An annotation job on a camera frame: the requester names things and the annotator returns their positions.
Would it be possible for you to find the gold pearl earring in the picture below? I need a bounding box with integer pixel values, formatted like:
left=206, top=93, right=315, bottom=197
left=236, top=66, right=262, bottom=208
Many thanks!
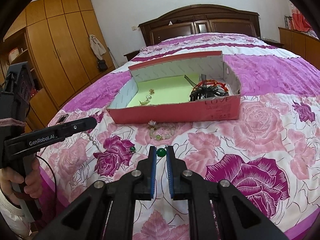
left=87, top=133, right=101, bottom=152

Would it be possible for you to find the small dark crystal earring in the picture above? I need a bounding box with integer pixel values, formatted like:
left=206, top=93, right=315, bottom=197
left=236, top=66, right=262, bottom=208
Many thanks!
left=130, top=146, right=136, bottom=153

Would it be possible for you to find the green bead pendant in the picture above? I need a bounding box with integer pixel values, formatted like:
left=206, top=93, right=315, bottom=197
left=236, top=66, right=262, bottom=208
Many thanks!
left=156, top=148, right=167, bottom=158

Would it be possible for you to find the gold flower earring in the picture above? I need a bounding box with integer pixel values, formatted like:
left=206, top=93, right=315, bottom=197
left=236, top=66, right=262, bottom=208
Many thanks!
left=139, top=89, right=155, bottom=106

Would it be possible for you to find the black ribbon hair clip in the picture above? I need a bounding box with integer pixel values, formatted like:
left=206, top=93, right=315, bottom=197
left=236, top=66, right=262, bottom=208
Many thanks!
left=184, top=74, right=229, bottom=101

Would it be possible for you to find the red cord green bead bracelet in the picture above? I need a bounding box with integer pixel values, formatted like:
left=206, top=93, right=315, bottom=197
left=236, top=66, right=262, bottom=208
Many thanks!
left=194, top=78, right=229, bottom=93

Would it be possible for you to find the person's left hand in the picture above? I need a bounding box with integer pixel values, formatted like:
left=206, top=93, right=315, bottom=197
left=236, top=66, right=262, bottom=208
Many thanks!
left=1, top=158, right=42, bottom=205

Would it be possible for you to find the small dark hair clip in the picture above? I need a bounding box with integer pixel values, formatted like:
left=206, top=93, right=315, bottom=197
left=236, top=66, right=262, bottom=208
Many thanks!
left=56, top=114, right=68, bottom=125

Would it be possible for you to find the black hanging bag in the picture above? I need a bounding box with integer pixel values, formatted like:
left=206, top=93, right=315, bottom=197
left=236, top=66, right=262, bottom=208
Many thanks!
left=97, top=59, right=108, bottom=72

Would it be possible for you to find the floral pink purple bedspread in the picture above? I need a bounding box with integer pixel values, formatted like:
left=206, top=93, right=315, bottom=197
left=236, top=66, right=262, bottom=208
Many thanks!
left=40, top=34, right=319, bottom=239

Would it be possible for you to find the wooden wardrobe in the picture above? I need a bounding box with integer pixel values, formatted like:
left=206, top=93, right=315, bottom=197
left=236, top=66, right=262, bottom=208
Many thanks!
left=1, top=0, right=115, bottom=131

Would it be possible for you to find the hanging beige cloth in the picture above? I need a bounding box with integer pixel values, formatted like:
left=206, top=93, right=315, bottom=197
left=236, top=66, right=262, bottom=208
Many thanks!
left=89, top=34, right=106, bottom=60

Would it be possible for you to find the left nightstand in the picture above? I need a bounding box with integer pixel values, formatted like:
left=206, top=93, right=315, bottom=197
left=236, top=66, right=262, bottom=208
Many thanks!
left=124, top=50, right=140, bottom=61

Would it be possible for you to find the green paper sheet in box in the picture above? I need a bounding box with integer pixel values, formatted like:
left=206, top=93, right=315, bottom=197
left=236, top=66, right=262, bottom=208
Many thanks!
left=127, top=75, right=193, bottom=107

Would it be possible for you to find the pink cardboard shoebox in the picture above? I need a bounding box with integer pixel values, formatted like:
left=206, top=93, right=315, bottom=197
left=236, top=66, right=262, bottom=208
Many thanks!
left=107, top=51, right=241, bottom=124

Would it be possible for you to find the dark wooden headboard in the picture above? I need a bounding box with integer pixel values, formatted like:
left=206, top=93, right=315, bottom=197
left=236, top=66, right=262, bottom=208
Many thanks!
left=138, top=4, right=261, bottom=46

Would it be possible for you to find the wooden dresser cabinet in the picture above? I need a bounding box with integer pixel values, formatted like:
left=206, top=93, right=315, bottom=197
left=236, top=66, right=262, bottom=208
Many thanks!
left=278, top=27, right=320, bottom=69

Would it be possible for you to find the floral cream red curtain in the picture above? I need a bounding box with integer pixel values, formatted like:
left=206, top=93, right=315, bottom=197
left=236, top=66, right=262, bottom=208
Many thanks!
left=290, top=2, right=312, bottom=33

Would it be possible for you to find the black cable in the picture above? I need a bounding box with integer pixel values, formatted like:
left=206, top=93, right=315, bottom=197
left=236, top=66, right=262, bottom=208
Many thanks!
left=35, top=154, right=58, bottom=221

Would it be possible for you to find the pale green bead bracelet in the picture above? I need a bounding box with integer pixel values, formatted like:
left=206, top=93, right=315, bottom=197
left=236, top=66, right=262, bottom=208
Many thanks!
left=147, top=120, right=177, bottom=142

